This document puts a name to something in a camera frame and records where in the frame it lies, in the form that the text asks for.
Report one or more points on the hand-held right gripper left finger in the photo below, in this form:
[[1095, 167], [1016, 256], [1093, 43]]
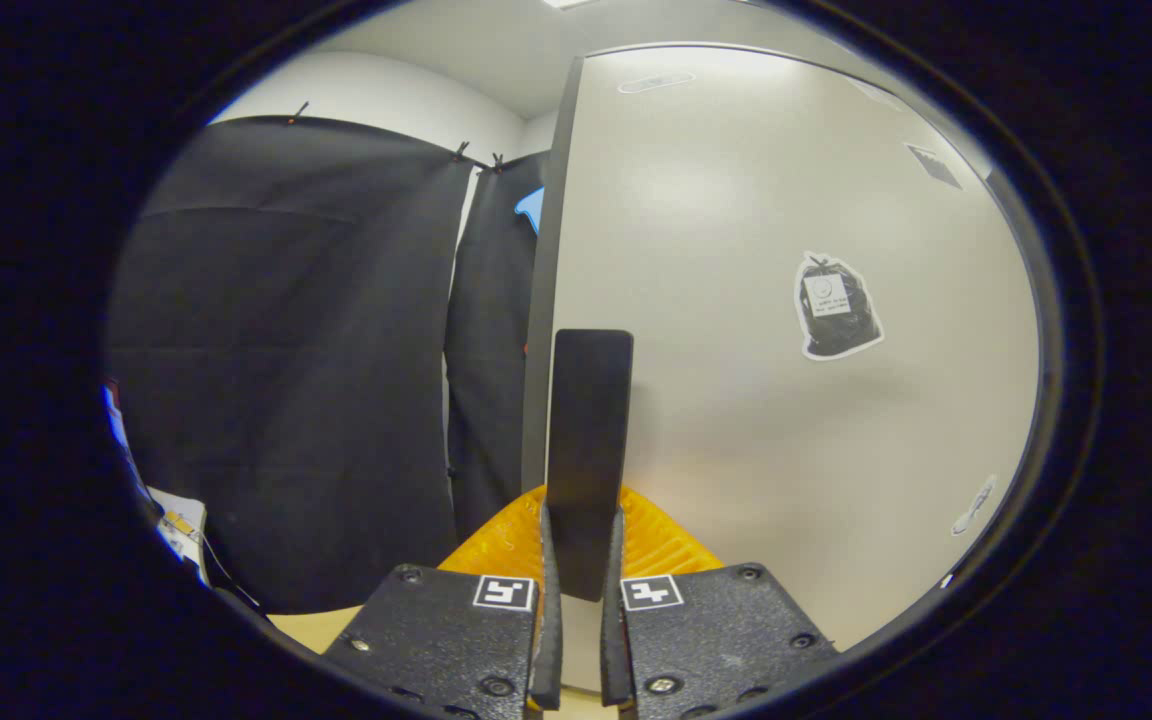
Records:
[[549, 650]]

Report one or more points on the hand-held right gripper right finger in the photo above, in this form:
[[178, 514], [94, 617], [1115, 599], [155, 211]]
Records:
[[614, 650]]

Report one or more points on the light grey cabinet door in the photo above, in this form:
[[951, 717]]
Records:
[[736, 400]]

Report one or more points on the black backdrop cloth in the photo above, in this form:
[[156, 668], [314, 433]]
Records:
[[286, 380]]

